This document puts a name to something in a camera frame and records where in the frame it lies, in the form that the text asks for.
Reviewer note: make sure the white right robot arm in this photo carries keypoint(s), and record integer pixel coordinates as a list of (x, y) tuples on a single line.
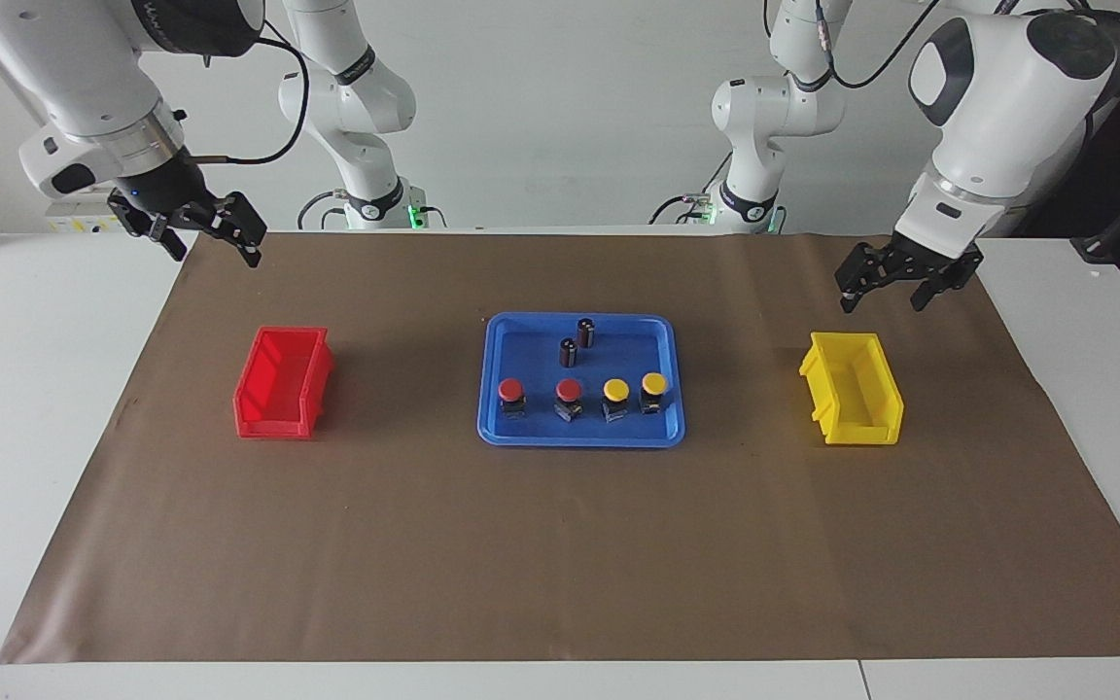
[(74, 58)]

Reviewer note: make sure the blue plastic tray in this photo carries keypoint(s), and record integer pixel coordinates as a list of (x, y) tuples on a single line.
[(531, 350)]

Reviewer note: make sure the brown paper mat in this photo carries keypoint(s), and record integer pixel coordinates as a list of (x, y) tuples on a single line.
[(560, 544)]

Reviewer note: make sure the black cylindrical capacitor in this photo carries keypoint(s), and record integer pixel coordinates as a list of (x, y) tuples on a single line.
[(586, 332), (568, 353)]

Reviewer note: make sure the yellow plastic bin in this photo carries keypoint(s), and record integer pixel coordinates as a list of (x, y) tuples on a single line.
[(861, 428)]

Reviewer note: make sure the white wall socket box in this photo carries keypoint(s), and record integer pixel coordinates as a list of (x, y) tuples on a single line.
[(84, 216)]

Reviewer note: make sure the yellow push button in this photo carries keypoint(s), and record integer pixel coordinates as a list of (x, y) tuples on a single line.
[(654, 384), (615, 390)]

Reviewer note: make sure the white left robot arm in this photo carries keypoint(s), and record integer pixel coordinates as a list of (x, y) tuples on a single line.
[(1007, 107)]

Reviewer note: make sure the red push button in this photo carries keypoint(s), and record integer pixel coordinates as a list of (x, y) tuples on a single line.
[(511, 390), (568, 391)]

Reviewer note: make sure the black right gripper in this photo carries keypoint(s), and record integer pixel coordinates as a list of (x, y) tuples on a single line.
[(166, 199)]

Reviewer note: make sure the red plastic bin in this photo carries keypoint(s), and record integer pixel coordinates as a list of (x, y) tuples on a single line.
[(273, 423)]

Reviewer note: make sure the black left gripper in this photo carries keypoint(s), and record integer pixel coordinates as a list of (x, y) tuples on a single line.
[(910, 261)]

